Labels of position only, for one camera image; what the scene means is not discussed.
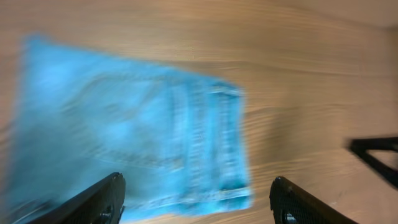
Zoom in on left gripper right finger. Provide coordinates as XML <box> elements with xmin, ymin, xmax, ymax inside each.
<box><xmin>269</xmin><ymin>176</ymin><xmax>356</xmax><ymax>224</ymax></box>

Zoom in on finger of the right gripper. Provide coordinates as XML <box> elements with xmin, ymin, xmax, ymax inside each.
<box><xmin>348</xmin><ymin>137</ymin><xmax>397</xmax><ymax>189</ymax></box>

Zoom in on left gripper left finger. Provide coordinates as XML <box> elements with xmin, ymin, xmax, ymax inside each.
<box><xmin>29</xmin><ymin>172</ymin><xmax>126</xmax><ymax>224</ymax></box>

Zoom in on light blue denim jeans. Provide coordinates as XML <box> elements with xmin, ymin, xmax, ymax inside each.
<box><xmin>1</xmin><ymin>36</ymin><xmax>253</xmax><ymax>223</ymax></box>

